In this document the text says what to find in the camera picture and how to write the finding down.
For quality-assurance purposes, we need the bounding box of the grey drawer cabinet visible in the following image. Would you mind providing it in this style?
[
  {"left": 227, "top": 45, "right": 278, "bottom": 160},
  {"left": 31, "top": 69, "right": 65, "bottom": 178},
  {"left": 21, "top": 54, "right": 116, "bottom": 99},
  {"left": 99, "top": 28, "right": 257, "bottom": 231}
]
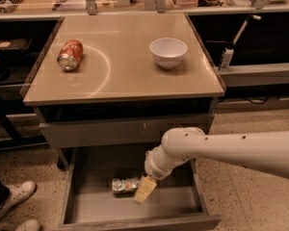
[{"left": 19, "top": 13, "right": 226, "bottom": 231}]

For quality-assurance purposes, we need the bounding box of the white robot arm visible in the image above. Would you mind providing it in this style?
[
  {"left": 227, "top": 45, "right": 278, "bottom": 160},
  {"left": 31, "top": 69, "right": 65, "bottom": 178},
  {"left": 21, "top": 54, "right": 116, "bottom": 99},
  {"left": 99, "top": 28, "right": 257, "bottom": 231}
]
[{"left": 135, "top": 127, "right": 289, "bottom": 204}]

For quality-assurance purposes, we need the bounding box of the open middle drawer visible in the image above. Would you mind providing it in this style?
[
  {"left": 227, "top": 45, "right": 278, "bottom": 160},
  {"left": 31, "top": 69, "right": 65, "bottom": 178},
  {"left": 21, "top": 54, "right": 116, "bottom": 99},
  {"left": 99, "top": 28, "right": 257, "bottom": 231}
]
[{"left": 59, "top": 144, "right": 221, "bottom": 231}]

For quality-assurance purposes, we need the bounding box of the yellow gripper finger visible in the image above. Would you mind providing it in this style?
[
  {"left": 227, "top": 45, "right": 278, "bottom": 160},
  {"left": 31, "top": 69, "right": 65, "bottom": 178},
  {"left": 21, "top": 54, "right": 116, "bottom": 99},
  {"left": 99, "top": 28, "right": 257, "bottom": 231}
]
[{"left": 134, "top": 176, "right": 157, "bottom": 204}]

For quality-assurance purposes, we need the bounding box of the closed top drawer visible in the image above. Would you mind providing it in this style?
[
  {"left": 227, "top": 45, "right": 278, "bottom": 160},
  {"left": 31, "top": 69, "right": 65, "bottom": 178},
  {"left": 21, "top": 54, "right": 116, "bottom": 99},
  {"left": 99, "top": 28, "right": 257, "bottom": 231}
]
[{"left": 39, "top": 114, "right": 214, "bottom": 148}]

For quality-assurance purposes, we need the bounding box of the white sneaker lower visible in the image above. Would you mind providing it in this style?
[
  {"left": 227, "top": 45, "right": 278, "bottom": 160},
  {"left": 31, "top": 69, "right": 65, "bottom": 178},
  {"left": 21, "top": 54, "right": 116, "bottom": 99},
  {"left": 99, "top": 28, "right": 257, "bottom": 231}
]
[{"left": 14, "top": 218, "right": 40, "bottom": 231}]

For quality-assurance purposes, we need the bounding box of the white sneaker upper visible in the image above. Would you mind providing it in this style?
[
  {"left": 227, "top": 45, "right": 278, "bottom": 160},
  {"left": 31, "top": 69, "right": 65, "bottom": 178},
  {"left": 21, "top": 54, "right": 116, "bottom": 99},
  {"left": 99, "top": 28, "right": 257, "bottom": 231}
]
[{"left": 0, "top": 181, "right": 37, "bottom": 219}]

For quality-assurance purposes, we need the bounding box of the white bowl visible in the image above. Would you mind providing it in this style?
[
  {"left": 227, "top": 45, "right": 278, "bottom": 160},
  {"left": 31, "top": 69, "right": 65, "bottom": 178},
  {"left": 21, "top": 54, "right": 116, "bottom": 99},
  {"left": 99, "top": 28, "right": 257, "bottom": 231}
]
[{"left": 149, "top": 38, "right": 188, "bottom": 69}]

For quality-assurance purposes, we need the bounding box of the orange soda can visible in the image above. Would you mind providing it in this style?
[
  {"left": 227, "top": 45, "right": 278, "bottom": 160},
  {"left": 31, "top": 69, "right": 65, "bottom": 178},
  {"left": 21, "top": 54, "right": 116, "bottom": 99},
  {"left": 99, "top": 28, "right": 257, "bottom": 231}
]
[{"left": 57, "top": 39, "right": 83, "bottom": 71}]

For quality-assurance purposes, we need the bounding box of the white sneaker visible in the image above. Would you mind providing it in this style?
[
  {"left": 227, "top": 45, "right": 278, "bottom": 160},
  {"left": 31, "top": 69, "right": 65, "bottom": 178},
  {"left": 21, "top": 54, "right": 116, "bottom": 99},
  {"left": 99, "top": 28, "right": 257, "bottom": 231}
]
[
  {"left": 0, "top": 181, "right": 37, "bottom": 219},
  {"left": 14, "top": 218, "right": 40, "bottom": 231}
]

